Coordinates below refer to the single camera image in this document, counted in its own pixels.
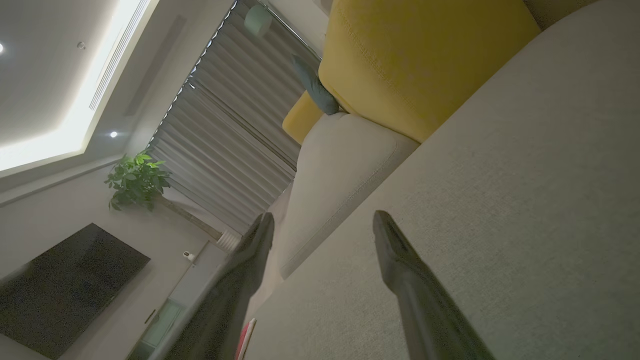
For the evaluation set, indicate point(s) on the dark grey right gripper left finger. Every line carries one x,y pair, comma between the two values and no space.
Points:
235,300

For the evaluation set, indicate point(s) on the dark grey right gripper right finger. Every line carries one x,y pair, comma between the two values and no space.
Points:
420,305

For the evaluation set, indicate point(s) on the red shorts with white trim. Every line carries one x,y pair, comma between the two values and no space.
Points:
245,342

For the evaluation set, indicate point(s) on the white ribbed plant pot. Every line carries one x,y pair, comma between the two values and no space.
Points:
228,240

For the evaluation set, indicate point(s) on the pale low tv cabinet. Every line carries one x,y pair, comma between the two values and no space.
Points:
165,320

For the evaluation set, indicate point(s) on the grey sofa seat cushion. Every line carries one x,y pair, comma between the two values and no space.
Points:
340,190

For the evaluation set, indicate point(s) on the large grey sofa chaise seat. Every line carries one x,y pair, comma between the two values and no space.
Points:
525,200

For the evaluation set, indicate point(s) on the green potted plant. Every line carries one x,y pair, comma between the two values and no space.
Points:
135,182

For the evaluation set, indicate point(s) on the black flat television screen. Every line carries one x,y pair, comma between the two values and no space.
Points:
65,290

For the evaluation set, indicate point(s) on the grey pleated curtain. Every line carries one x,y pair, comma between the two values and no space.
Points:
225,125

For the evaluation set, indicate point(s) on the narrow yellow sofa backrest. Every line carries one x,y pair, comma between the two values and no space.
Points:
300,120

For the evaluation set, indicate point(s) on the teal throw pillow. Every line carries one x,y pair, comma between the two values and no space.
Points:
315,87

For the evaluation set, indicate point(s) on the wide yellow sofa backrest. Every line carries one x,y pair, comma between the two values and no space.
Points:
425,60

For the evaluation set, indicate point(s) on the long ceiling air vent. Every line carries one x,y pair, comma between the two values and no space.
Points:
117,55

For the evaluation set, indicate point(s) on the round mint green lamp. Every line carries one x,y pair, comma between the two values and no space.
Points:
257,20

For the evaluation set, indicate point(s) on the small white indoor camera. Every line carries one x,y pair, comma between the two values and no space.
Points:
189,256

